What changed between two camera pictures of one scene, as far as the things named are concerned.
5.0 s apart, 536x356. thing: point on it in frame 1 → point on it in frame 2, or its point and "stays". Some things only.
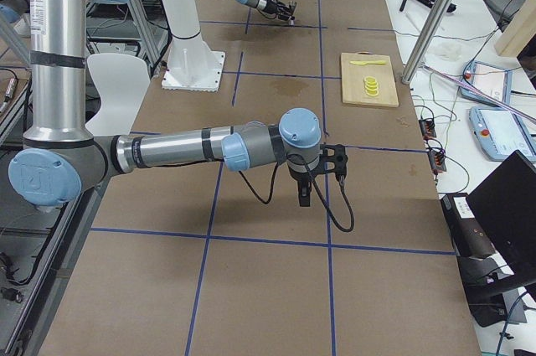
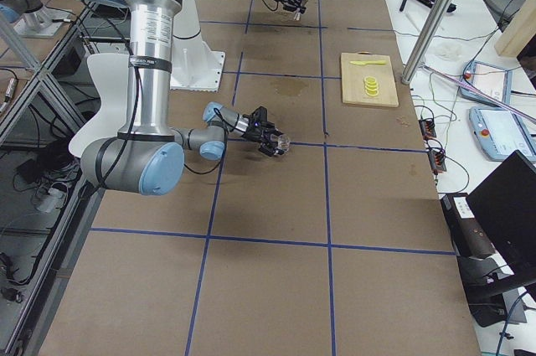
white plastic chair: x=122 y=80 stays
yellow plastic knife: x=375 y=62 stays
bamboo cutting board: x=353 y=75 stays
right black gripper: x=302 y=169 → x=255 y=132
